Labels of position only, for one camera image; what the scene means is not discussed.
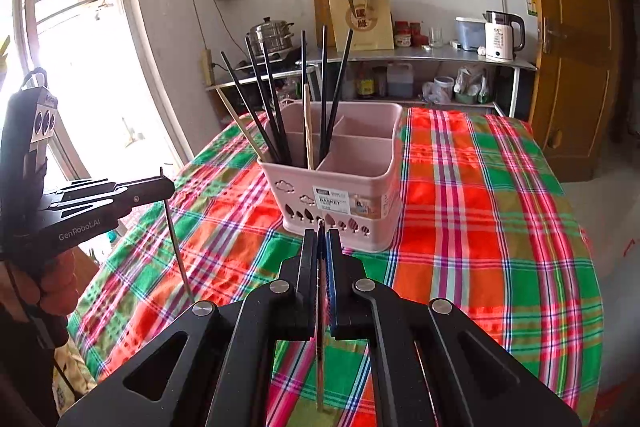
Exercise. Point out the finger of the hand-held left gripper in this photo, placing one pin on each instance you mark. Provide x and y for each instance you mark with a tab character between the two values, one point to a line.
145	194
95	186

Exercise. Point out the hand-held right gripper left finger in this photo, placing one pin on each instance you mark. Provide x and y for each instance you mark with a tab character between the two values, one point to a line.
307	287

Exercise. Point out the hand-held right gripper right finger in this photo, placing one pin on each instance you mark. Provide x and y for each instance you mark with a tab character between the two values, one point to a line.
332	292

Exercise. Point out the pink plastic chopsticks basket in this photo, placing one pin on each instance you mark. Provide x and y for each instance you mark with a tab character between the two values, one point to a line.
380	187

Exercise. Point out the wooden chopstick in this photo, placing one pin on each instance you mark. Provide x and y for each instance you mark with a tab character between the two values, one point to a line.
308	132
240	123

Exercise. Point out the person's left forearm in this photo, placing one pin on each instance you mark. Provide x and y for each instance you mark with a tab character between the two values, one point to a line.
25	367

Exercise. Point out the person's left hand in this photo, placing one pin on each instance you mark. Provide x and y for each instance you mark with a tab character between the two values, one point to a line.
57	287

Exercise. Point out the arched window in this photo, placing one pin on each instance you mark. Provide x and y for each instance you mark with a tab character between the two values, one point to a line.
100	82

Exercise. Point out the beige patterned cloth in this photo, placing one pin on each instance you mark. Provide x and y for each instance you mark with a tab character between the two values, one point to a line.
75	372

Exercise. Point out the plaid tablecloth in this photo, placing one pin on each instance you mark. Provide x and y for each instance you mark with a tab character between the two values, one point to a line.
475	207

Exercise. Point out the steel steamer pot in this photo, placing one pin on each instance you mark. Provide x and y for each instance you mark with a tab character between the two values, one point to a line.
270	37

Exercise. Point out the dark sauce bottle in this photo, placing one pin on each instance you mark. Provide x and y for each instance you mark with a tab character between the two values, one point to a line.
366	86

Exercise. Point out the plastic oil jug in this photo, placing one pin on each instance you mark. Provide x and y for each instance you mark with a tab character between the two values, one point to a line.
400	82

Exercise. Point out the white cup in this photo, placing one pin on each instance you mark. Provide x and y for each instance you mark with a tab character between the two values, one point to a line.
443	88

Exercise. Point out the clear plastic bag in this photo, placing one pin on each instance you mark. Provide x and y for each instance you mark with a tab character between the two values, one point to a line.
472	82

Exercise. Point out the wooden cutting board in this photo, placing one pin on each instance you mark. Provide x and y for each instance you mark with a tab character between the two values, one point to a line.
322	7

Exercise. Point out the brown paper bag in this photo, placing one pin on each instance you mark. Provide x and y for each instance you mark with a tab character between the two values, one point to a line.
370	32

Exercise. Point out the metal shelf table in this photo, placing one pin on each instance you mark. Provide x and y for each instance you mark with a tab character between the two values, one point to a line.
450	56

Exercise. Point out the red lidded jar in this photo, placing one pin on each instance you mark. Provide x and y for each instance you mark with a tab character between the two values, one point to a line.
401	36
416	32

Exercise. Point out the clear drinking glass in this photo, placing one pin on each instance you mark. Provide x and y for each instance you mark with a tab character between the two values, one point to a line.
436	38

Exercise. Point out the white plastic container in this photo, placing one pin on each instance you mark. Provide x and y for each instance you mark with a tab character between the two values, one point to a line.
469	34

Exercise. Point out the white electric kettle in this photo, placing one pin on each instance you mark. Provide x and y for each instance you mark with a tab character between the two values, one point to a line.
500	37

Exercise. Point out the wooden door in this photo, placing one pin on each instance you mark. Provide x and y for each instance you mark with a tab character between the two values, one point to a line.
570	32

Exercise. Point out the wall power socket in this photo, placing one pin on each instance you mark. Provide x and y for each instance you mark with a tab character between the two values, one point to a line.
206	67

